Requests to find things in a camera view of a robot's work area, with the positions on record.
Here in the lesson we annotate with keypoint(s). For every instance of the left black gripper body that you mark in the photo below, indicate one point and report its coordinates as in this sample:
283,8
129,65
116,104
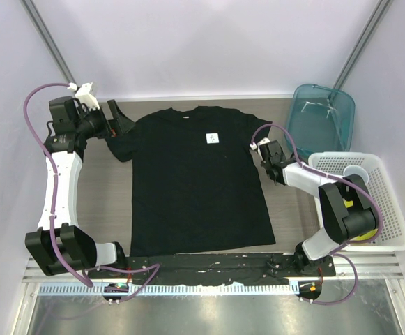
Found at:
94,123

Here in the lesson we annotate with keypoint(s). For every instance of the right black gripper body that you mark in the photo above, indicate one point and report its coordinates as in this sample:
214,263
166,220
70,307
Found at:
263,164

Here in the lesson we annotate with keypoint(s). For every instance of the black t-shirt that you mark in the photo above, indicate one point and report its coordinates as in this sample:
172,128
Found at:
189,196

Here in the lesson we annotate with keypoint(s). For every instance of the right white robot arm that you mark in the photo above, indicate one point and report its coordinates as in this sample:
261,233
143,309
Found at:
329,190

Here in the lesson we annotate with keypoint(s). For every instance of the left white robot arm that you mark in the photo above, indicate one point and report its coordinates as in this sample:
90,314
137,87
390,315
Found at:
58,245

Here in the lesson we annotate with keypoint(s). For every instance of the teal transparent plastic bin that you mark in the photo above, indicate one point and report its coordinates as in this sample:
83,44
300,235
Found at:
320,119

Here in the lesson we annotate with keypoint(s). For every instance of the white paper label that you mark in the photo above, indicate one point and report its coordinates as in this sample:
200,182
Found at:
212,138

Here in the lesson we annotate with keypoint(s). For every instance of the yellow dotted plate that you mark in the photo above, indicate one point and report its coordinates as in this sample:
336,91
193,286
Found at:
362,220

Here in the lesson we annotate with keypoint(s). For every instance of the light blue mug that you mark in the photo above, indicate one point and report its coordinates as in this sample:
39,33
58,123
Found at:
358,170

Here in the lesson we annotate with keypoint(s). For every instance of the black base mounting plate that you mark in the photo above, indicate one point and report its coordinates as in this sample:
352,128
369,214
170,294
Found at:
194,269

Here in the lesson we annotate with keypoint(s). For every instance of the white perforated plastic basket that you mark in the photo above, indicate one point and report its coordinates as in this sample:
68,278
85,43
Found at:
392,237

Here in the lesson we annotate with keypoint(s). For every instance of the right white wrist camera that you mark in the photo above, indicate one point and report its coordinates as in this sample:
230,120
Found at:
255,146

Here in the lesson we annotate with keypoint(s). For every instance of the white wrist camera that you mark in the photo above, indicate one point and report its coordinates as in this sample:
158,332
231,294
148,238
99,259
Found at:
255,146
85,94

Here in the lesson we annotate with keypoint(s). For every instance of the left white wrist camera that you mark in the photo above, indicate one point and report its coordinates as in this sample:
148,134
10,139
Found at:
85,94

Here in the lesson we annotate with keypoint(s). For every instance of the white slotted cable duct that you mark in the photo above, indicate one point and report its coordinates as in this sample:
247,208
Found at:
107,289

